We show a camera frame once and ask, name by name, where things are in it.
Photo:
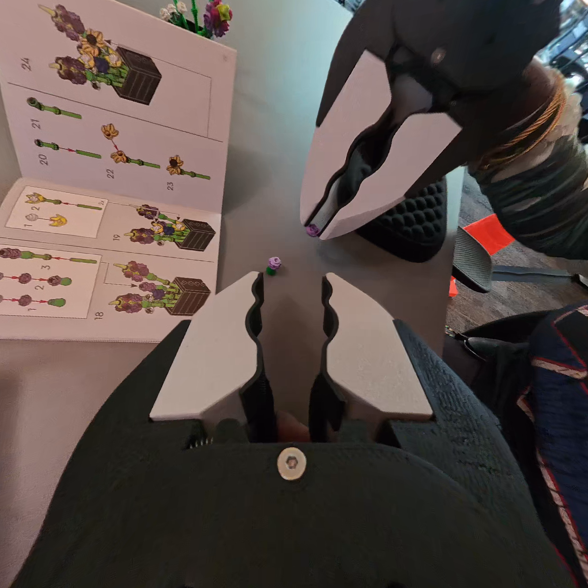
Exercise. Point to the orange traffic cone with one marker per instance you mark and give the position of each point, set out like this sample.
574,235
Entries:
491,239

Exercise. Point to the instruction booklet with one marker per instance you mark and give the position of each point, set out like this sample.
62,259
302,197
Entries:
110,165

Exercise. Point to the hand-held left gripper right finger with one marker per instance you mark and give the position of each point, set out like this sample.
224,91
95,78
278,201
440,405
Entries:
377,363

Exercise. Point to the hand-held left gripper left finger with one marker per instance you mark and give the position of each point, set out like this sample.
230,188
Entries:
207,363

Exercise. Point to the LEGO flower bouquet in pot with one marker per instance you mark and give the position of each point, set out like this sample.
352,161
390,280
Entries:
202,16

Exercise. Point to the black wrist rest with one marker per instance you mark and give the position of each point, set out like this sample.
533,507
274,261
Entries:
409,225

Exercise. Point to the grey desk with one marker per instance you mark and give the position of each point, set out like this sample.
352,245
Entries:
276,119

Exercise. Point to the gold bangle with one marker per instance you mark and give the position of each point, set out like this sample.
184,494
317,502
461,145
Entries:
528,129

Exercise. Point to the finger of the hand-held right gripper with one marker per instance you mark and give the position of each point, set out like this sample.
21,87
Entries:
404,170
344,129

